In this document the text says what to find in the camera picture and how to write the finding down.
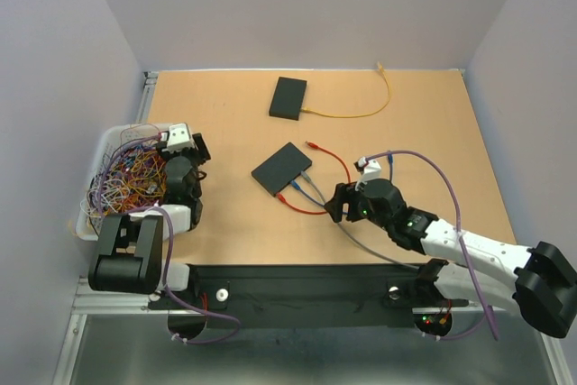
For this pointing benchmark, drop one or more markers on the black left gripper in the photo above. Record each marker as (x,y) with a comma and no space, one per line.
(200,159)

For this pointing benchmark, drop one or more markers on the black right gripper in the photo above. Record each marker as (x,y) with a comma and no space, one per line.
(343,192)

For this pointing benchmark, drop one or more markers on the black network switch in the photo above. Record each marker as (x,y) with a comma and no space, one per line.
(288,98)
(281,168)

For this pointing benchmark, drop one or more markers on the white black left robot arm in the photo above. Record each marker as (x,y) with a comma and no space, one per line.
(128,257)

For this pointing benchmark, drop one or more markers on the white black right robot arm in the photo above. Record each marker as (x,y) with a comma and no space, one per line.
(538,283)

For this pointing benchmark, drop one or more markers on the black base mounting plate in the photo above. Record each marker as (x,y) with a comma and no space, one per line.
(312,296)

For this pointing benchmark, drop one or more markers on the white plastic basket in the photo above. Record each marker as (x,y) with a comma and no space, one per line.
(111,139)

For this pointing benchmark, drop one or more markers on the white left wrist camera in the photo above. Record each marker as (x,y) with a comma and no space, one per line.
(176,138)

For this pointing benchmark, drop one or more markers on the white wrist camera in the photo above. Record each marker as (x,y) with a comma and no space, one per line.
(369,169)
(176,138)

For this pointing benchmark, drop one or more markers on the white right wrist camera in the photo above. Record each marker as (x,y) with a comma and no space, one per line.
(369,169)

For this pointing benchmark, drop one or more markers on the aluminium frame rail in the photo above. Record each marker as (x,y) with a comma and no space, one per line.
(116,339)

